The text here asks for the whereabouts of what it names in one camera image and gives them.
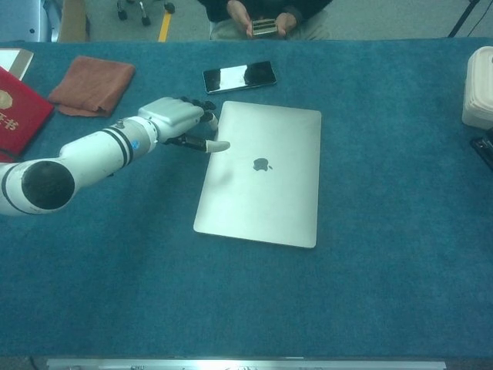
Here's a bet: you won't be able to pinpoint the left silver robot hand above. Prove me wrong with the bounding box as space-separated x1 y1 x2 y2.
137 96 231 154

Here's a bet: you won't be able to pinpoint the silver laptop with apple logo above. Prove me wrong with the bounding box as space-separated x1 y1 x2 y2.
193 100 323 250

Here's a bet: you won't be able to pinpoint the black smartphone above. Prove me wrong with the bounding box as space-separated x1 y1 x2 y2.
203 60 278 96

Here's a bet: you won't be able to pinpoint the orange folded cloth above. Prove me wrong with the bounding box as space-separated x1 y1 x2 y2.
48 55 136 118

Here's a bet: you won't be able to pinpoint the phone held by person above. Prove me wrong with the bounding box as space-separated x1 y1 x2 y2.
250 18 279 39

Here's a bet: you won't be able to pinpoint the brown cardboard board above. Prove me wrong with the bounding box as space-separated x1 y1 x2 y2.
57 0 92 42

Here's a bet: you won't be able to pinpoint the red certificate book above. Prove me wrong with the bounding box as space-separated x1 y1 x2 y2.
0 65 55 163

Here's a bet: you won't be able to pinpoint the seated person in dark top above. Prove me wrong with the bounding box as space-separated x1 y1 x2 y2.
196 0 334 42

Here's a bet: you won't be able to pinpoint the silver metal panel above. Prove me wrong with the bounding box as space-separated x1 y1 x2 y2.
0 0 62 42

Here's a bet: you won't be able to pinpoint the teal felt table cover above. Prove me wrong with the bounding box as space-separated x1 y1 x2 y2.
0 37 493 358

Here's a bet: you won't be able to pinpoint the white flat box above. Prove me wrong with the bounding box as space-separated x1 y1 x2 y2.
0 48 35 82

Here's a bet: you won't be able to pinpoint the black tripod leg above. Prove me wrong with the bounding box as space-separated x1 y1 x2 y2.
447 0 482 39

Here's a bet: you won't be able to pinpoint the white stacked plastic boxes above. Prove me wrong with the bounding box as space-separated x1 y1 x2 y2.
461 45 493 130

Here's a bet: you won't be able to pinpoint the black stapler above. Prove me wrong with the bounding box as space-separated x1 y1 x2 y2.
469 129 493 173

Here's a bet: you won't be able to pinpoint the aluminium profile rail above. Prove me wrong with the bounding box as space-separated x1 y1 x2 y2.
45 357 448 370

